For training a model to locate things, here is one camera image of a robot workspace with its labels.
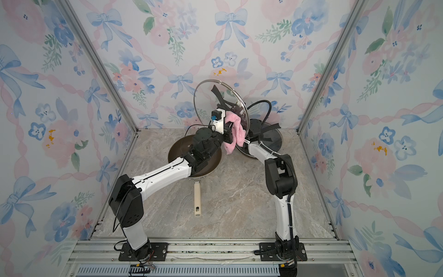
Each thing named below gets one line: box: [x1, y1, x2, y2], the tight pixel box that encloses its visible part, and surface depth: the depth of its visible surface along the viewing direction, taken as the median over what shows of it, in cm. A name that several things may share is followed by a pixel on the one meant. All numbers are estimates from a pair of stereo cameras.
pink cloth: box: [223, 110, 247, 156], surface depth 72 cm
